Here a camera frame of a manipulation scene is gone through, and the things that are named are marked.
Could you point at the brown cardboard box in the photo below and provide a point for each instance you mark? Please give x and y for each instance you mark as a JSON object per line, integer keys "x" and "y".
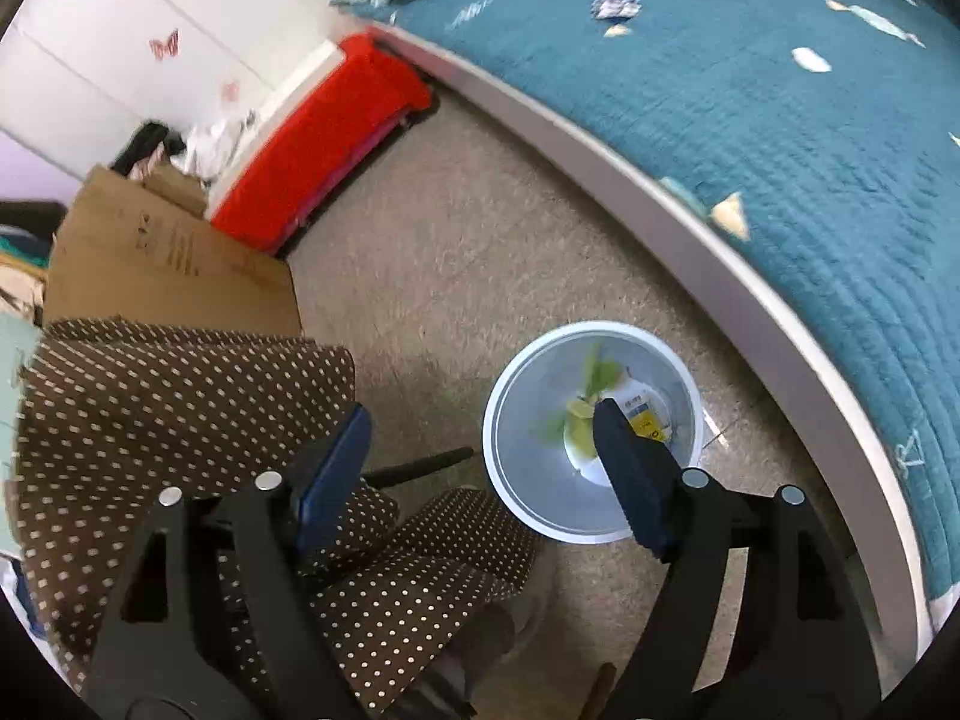
{"x": 150, "y": 262}

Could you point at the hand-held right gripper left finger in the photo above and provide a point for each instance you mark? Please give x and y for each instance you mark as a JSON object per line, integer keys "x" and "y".
{"x": 334, "y": 480}

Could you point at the white wardrobe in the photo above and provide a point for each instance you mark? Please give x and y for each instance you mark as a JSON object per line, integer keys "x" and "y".
{"x": 112, "y": 0}

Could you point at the blue candy-print quilt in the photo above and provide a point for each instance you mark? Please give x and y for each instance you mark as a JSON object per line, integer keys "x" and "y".
{"x": 750, "y": 127}

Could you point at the red storage box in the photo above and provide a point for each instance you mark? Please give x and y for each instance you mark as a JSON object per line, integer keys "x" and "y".
{"x": 315, "y": 157}

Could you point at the green and white wrapper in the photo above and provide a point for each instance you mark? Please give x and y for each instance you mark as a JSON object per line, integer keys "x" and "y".
{"x": 600, "y": 375}

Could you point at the black bag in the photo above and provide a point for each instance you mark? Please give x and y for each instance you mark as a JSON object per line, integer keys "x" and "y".
{"x": 146, "y": 142}

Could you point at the white bed frame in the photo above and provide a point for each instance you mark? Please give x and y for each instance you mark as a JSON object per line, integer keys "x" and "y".
{"x": 750, "y": 277}

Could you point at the pale pink butterfly sticker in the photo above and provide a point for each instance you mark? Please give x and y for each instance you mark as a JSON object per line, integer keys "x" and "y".
{"x": 229, "y": 90}

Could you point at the brown polka dot fabric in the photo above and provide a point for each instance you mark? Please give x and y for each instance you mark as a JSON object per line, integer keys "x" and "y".
{"x": 150, "y": 405}

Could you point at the white round waste bin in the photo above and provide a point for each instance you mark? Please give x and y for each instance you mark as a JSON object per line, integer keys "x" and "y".
{"x": 525, "y": 427}

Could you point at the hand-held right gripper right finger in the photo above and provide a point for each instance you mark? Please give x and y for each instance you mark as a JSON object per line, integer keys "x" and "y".
{"x": 630, "y": 472}

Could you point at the person's grey trouser leg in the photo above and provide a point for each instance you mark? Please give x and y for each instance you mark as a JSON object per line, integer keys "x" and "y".
{"x": 480, "y": 637}

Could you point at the white crumpled cloth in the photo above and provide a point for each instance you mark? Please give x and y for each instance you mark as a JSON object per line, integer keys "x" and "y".
{"x": 214, "y": 139}

